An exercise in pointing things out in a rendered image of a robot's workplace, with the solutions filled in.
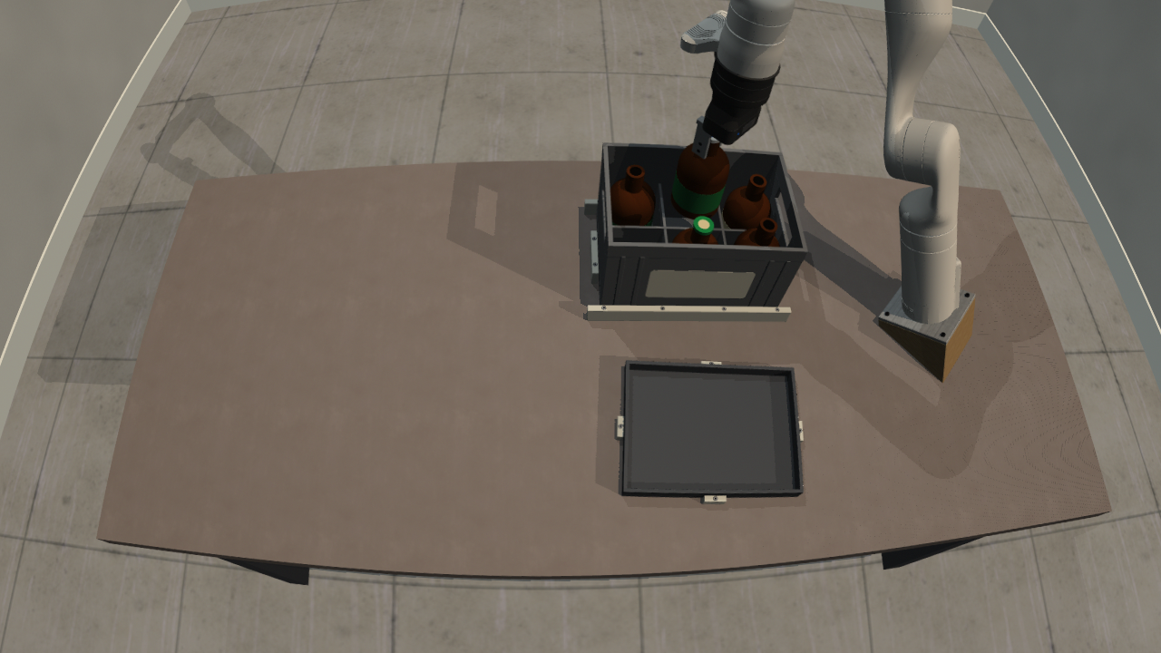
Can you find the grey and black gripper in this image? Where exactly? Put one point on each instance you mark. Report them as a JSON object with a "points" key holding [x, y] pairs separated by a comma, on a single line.
{"points": [[742, 79]]}

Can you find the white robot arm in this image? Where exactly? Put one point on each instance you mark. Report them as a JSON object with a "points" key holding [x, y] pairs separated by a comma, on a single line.
{"points": [[914, 149]]}

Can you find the brown bottle with white cap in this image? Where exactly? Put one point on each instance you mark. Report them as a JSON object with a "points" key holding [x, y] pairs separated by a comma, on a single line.
{"points": [[699, 234], [699, 183]]}

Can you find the grey bottle crate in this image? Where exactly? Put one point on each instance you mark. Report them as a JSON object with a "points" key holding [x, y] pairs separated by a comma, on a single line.
{"points": [[633, 272]]}

